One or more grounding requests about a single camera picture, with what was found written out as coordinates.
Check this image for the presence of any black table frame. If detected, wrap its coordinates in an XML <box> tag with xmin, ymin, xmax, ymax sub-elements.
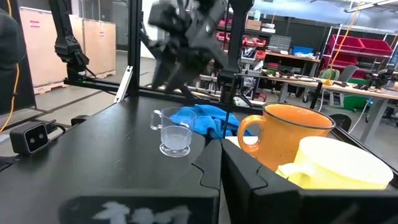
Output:
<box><xmin>48</xmin><ymin>0</ymin><xmax>265</xmax><ymax>114</ymax></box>

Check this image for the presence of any orange mug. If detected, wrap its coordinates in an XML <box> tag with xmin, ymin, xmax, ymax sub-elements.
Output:
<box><xmin>236</xmin><ymin>102</ymin><xmax>336</xmax><ymax>172</ymax></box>

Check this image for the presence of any clear plastic cup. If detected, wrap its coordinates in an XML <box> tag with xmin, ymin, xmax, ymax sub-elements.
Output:
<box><xmin>150</xmin><ymin>106</ymin><xmax>197</xmax><ymax>158</ymax></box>

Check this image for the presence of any large plywood crate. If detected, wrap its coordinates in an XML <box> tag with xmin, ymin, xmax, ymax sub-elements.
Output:
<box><xmin>19</xmin><ymin>6</ymin><xmax>85</xmax><ymax>94</ymax></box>

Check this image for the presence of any green bin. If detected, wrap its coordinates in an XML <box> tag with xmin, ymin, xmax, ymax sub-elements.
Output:
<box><xmin>343</xmin><ymin>79</ymin><xmax>373</xmax><ymax>112</ymax></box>

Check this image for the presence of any black camera cable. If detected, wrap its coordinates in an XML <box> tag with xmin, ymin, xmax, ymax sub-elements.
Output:
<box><xmin>45</xmin><ymin>119</ymin><xmax>68</xmax><ymax>134</ymax></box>

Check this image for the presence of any cardboard box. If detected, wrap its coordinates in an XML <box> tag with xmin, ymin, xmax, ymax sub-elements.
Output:
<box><xmin>245</xmin><ymin>19</ymin><xmax>262</xmax><ymax>31</ymax></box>

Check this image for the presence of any long workbench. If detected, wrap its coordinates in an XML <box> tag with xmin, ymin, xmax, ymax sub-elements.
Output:
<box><xmin>261</xmin><ymin>73</ymin><xmax>398</xmax><ymax>144</ymax></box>

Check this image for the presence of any small plywood crate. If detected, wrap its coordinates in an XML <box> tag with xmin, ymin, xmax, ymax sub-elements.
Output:
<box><xmin>83</xmin><ymin>19</ymin><xmax>118</xmax><ymax>79</ymax></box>

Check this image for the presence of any grey drawer cabinet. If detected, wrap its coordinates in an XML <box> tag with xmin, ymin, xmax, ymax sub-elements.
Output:
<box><xmin>267</xmin><ymin>34</ymin><xmax>292</xmax><ymax>53</ymax></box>

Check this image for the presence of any yellow cable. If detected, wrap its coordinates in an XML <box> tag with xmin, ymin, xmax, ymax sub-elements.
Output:
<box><xmin>323</xmin><ymin>0</ymin><xmax>363</xmax><ymax>86</ymax></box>
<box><xmin>0</xmin><ymin>0</ymin><xmax>20</xmax><ymax>133</ymax></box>

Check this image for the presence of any person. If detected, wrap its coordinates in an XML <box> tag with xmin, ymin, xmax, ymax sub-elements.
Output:
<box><xmin>0</xmin><ymin>8</ymin><xmax>27</xmax><ymax>71</ymax></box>

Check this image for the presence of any white frame bracket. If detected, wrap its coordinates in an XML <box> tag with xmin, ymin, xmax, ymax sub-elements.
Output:
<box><xmin>114</xmin><ymin>65</ymin><xmax>134</xmax><ymax>103</ymax></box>

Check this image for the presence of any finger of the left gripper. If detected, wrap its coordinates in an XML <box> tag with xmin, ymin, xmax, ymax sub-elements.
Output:
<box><xmin>164</xmin><ymin>62</ymin><xmax>194</xmax><ymax>94</ymax></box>
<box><xmin>151</xmin><ymin>54</ymin><xmax>175</xmax><ymax>91</ymax></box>

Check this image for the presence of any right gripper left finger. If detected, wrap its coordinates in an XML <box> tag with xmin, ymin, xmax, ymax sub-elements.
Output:
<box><xmin>58</xmin><ymin>138</ymin><xmax>223</xmax><ymax>224</ymax></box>

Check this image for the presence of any black table-level camera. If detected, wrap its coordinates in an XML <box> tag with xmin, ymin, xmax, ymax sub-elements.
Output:
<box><xmin>9</xmin><ymin>121</ymin><xmax>50</xmax><ymax>156</ymax></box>

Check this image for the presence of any grey office chair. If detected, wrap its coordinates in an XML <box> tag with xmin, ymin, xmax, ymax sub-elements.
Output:
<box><xmin>318</xmin><ymin>65</ymin><xmax>358</xmax><ymax>106</ymax></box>

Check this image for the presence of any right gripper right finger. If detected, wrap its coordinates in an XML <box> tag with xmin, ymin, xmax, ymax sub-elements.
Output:
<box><xmin>220</xmin><ymin>138</ymin><xmax>398</xmax><ymax>224</ymax></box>

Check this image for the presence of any blue cloth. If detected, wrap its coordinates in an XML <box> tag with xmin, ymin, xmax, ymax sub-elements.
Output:
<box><xmin>169</xmin><ymin>104</ymin><xmax>254</xmax><ymax>140</ymax></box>

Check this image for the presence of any blue storage bin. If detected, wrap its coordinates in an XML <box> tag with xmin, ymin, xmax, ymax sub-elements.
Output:
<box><xmin>291</xmin><ymin>45</ymin><xmax>315</xmax><ymax>56</ymax></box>

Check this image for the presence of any red storage bin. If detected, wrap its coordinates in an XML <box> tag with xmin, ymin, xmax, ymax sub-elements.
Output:
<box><xmin>328</xmin><ymin>34</ymin><xmax>365</xmax><ymax>52</ymax></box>
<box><xmin>359</xmin><ymin>37</ymin><xmax>394</xmax><ymax>56</ymax></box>

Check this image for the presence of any yellow mug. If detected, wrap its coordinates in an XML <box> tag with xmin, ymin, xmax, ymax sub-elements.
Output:
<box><xmin>275</xmin><ymin>136</ymin><xmax>394</xmax><ymax>190</ymax></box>

